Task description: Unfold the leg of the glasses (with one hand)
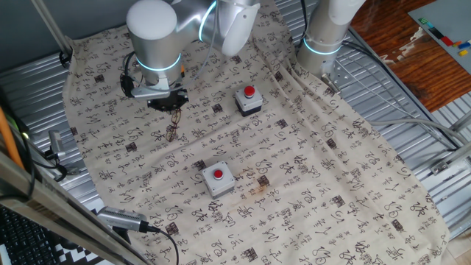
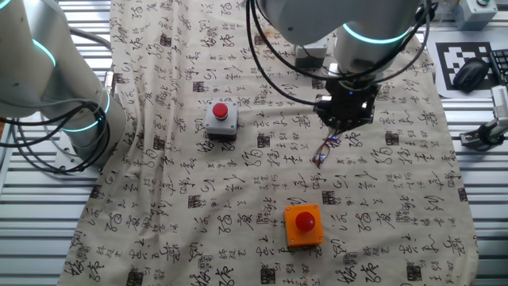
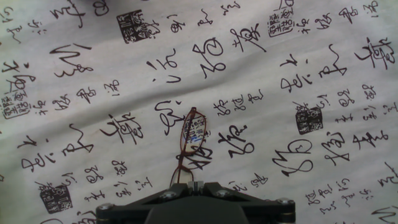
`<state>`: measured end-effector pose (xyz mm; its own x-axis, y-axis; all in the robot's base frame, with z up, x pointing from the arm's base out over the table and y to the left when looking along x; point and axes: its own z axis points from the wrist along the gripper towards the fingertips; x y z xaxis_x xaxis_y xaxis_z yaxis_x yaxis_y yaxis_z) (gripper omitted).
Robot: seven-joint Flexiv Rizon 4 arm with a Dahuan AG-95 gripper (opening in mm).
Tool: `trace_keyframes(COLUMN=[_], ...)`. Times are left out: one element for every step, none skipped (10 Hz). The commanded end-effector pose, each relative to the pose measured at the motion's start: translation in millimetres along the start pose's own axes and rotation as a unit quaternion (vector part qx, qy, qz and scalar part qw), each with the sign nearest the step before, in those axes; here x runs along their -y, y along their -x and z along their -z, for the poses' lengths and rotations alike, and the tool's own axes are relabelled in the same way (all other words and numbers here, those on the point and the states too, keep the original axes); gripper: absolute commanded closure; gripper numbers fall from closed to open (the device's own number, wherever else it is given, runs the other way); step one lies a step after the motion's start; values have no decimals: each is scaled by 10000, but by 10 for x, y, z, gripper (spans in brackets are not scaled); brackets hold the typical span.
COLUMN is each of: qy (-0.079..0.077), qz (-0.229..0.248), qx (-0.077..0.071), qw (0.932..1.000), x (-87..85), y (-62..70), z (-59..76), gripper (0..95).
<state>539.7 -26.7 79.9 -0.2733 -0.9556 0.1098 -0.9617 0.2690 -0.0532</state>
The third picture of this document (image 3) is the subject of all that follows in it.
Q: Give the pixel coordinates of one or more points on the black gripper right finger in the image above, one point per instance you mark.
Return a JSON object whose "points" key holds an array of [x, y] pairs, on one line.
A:
{"points": [[264, 208]]}

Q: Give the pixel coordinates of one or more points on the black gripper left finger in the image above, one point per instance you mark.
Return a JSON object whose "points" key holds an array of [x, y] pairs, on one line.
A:
{"points": [[133, 205]]}

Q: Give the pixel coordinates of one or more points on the brown thin-frame glasses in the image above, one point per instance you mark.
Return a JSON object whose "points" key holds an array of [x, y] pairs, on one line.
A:
{"points": [[182, 149]]}

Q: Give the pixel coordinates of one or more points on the beige calligraphy print tablecloth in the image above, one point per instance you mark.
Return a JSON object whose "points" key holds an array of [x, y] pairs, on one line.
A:
{"points": [[248, 93]]}

